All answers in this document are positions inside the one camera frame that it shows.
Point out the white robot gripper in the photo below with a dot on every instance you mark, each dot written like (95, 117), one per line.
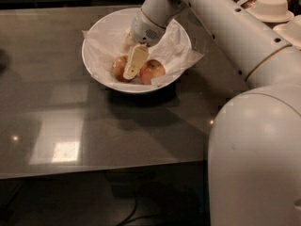
(145, 31)

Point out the red-yellow apple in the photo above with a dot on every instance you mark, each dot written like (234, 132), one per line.
(151, 69)
(118, 68)

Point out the large white bowl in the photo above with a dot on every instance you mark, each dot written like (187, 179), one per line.
(100, 32)

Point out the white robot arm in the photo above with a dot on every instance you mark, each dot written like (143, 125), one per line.
(254, 155)

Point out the white crinkled paper liner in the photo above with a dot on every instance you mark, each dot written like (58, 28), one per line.
(175, 47)

